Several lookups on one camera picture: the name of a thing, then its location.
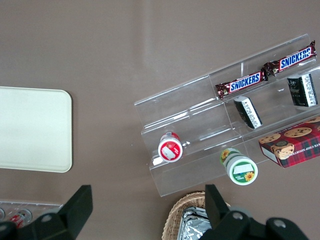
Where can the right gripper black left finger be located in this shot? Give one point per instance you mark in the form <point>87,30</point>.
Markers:
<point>75,212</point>

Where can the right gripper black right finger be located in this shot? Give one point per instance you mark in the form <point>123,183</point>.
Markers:
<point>217,210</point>

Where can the light wicker oval basket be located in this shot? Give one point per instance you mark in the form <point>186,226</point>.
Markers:
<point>175,215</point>

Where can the cream plastic serving tray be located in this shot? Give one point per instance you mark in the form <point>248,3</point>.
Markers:
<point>35,130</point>

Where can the aluminium foil container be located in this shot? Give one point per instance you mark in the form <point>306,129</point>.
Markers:
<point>195,226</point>

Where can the clear acrylic bottle rack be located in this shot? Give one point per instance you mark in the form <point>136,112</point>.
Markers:
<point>42,206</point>

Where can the green sunflower yogurt cup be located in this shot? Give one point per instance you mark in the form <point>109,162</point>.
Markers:
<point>241,170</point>

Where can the red Coca-Cola bottle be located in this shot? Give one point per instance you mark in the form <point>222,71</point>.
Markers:
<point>23,215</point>

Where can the red lidded yogurt cup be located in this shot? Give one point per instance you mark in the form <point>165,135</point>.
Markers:
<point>170,150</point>

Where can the clear acrylic stepped display shelf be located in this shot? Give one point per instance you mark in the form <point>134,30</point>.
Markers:
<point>200,117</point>

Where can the small black white carton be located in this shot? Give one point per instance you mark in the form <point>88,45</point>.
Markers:
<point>248,112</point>
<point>302,91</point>

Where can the red plaid cookie box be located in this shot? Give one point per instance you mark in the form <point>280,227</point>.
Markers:
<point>297,145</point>

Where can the Snickers chocolate bar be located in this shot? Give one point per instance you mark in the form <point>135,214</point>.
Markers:
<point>292,58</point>
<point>243,83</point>

